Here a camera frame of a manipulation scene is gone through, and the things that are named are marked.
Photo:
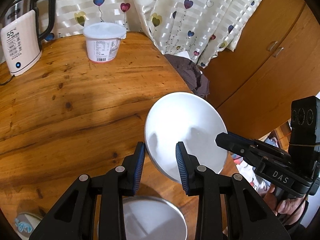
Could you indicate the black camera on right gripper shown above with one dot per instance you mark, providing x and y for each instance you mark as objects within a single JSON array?
[{"x": 304, "y": 126}]

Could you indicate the white electric kettle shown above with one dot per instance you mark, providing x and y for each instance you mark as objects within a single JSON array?
[{"x": 21, "y": 37}]

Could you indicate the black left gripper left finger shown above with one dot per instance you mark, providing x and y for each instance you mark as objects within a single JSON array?
[{"x": 122, "y": 181}]

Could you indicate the small blue pattern dish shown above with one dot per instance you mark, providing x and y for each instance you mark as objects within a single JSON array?
[{"x": 25, "y": 224}]

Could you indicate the brown dotted cloth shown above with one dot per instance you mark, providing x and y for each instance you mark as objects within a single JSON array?
[{"x": 197, "y": 82}]

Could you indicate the wooden cabinet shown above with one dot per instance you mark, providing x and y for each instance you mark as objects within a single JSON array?
[{"x": 275, "y": 62}]

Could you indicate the person's right hand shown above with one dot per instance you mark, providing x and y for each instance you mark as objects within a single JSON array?
[{"x": 293, "y": 207}]

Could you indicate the heart patterned curtain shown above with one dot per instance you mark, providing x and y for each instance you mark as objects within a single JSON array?
[{"x": 202, "y": 28}]

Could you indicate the large white plate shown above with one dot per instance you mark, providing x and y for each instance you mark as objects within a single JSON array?
[{"x": 185, "y": 117}]

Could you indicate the white yogurt tub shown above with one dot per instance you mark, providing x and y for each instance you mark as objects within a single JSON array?
[{"x": 103, "y": 40}]

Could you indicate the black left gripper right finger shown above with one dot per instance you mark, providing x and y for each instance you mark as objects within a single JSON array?
[{"x": 198, "y": 180}]

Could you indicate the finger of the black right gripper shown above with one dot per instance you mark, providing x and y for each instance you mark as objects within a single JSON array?
[{"x": 238, "y": 145}]

